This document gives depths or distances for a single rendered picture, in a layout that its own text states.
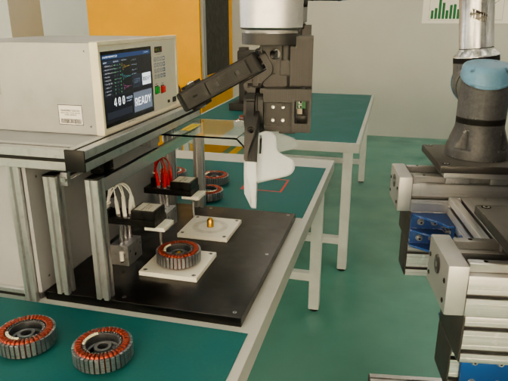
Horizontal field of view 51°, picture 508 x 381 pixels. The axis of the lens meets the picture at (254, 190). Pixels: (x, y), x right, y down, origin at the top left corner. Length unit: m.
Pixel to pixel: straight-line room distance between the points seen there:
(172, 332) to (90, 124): 0.50
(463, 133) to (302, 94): 0.81
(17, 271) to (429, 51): 5.65
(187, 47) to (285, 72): 4.31
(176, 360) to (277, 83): 0.61
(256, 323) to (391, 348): 1.37
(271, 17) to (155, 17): 4.45
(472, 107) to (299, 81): 0.79
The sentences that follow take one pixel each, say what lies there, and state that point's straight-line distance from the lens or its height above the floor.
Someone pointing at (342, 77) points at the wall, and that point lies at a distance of 6.51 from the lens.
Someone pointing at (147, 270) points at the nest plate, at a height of 0.78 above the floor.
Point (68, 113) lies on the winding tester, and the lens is 1.28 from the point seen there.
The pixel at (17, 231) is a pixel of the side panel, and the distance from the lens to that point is 1.27.
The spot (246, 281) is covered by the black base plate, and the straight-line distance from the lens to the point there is 1.28.
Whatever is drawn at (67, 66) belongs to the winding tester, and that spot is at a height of 1.27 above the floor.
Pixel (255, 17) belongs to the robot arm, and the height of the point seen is 1.37.
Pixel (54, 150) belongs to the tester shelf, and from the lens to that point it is 1.15.
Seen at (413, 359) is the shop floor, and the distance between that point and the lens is 2.43.
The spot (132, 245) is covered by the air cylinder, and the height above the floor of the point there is 0.82.
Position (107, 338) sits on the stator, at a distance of 1.11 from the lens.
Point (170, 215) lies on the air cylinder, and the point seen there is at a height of 0.81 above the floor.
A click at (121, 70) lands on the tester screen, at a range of 1.30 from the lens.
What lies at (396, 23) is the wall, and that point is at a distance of 6.45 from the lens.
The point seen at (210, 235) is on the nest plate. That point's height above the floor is 0.78.
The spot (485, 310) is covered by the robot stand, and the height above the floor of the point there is 0.91.
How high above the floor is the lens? 1.37
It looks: 18 degrees down
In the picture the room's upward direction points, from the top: straight up
